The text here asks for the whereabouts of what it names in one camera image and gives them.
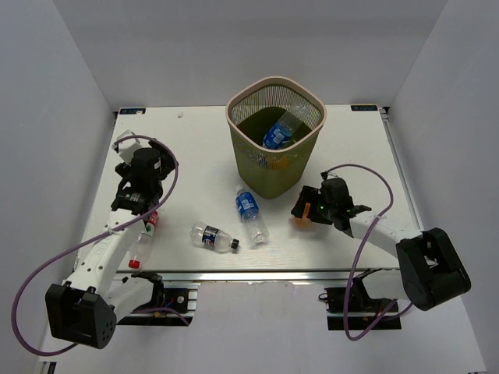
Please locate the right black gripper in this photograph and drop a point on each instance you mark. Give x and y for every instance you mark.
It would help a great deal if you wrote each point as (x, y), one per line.
(311, 195)

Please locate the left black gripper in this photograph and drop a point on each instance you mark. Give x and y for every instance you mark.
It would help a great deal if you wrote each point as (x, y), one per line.
(167, 162)

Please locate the orange juice bottle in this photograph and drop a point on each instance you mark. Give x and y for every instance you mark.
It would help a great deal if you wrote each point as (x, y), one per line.
(303, 222)
(277, 162)

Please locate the blue label bottle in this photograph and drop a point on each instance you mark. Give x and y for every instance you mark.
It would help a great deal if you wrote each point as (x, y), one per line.
(251, 216)
(284, 128)

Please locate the red label water bottle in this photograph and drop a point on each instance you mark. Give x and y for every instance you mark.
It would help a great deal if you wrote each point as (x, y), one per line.
(140, 251)

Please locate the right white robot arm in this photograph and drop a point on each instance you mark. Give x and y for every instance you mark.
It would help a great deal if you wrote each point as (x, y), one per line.
(429, 270)

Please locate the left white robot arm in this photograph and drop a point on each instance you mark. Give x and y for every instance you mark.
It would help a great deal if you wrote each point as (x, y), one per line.
(86, 308)

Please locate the blue bottle in bin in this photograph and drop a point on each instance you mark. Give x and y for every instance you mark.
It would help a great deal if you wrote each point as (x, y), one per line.
(259, 160)

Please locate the green mesh waste bin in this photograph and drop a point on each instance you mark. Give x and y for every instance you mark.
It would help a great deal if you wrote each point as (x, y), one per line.
(252, 112)

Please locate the black cap cola bottle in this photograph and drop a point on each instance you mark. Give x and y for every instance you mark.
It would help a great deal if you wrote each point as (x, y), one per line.
(212, 238)

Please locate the right blue table label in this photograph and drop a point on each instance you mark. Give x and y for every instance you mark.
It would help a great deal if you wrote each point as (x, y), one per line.
(364, 107)

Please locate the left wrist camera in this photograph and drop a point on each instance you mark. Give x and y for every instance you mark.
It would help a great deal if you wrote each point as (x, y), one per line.
(127, 148)

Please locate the aluminium table frame rail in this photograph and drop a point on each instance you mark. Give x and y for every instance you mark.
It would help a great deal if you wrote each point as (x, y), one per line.
(314, 276)

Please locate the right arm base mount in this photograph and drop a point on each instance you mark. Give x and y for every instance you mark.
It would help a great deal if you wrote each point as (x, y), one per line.
(362, 311)

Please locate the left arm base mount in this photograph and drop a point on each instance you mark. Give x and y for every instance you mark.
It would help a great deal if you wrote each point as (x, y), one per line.
(177, 308)

